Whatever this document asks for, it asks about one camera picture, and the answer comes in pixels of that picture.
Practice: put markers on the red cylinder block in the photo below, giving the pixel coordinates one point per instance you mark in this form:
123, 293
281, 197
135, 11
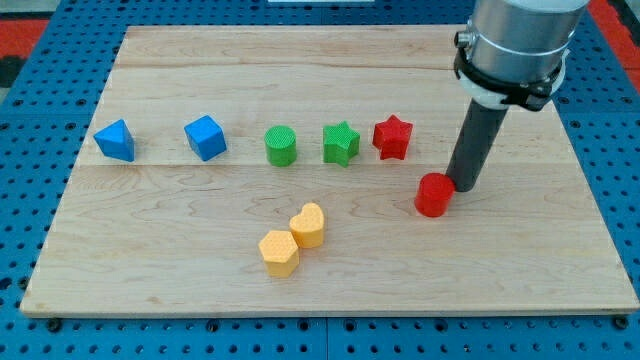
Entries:
434, 193

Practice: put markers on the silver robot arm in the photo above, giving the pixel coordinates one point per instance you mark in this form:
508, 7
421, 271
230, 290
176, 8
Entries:
513, 52

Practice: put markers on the blue cube block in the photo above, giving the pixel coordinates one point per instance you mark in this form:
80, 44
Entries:
206, 138

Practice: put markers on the light wooden board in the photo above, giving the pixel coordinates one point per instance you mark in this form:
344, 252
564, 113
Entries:
171, 236

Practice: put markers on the green star block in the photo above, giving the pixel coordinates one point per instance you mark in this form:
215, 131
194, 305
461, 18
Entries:
340, 143

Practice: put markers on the yellow heart block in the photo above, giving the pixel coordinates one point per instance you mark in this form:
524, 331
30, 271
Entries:
308, 226

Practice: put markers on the green cylinder block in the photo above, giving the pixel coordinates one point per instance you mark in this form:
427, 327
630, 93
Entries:
280, 144

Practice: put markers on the yellow hexagon block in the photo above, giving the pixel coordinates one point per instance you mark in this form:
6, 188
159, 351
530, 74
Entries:
280, 253

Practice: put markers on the red star block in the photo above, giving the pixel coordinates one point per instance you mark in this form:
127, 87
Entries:
391, 137

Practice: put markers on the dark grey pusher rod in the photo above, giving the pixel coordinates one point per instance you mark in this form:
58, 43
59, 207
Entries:
478, 132

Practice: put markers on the blue triangular prism block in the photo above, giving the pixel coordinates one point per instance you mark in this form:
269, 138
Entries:
115, 141

